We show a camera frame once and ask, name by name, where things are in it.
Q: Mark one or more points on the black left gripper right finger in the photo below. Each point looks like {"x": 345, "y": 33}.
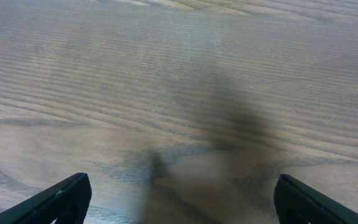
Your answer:
{"x": 298, "y": 203}

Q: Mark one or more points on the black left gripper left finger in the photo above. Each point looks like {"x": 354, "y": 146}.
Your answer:
{"x": 66, "y": 202}

